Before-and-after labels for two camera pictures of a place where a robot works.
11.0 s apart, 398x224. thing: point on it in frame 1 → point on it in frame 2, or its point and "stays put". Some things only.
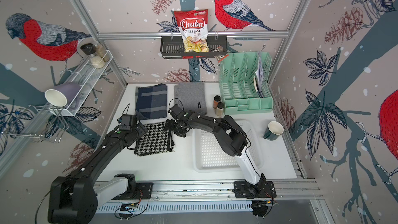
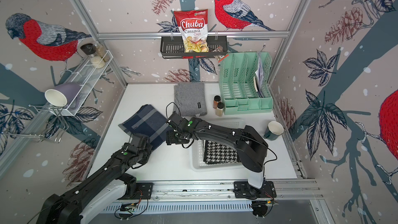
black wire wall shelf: (172, 47) stays put
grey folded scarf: (190, 96) stays put
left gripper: (142, 129) → (150, 147)
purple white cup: (61, 95) stays put
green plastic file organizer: (244, 81) stays put
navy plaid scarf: (151, 101) → (147, 120)
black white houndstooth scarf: (156, 140) → (217, 153)
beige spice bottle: (219, 109) stays put
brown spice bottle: (216, 99) stays put
